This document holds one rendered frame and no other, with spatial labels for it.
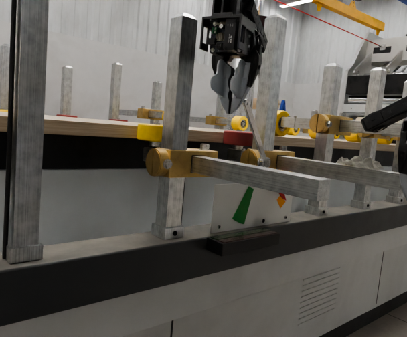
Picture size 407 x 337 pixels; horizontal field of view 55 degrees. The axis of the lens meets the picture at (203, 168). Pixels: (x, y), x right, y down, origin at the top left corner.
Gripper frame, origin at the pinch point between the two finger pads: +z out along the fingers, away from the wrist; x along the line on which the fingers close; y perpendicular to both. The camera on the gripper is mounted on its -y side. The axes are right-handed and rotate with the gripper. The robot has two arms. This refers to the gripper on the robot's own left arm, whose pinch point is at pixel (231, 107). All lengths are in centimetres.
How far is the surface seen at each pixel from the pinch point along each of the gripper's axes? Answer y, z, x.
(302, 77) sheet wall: -1103, -161, -297
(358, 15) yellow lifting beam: -531, -168, -68
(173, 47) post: 4.4, -9.5, -10.6
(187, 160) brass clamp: 2.6, 10.4, -6.9
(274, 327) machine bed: -65, 72, -6
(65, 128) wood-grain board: 10.6, 6.6, -29.6
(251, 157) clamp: -16.0, 9.7, -1.8
